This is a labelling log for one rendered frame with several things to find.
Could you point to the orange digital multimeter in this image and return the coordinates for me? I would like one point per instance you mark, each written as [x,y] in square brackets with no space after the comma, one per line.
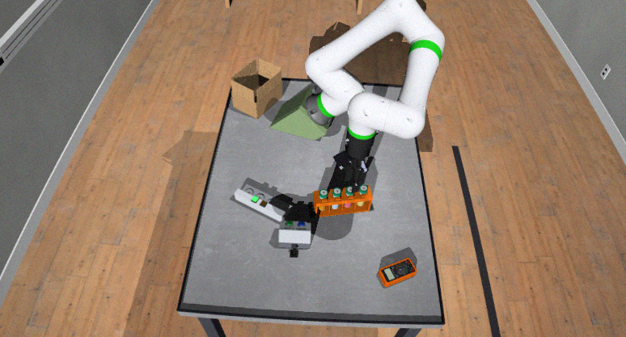
[397,272]

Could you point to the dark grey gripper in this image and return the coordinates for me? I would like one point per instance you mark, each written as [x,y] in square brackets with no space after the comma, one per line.
[358,163]

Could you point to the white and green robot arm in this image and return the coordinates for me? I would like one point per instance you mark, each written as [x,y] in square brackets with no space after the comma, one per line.
[342,91]

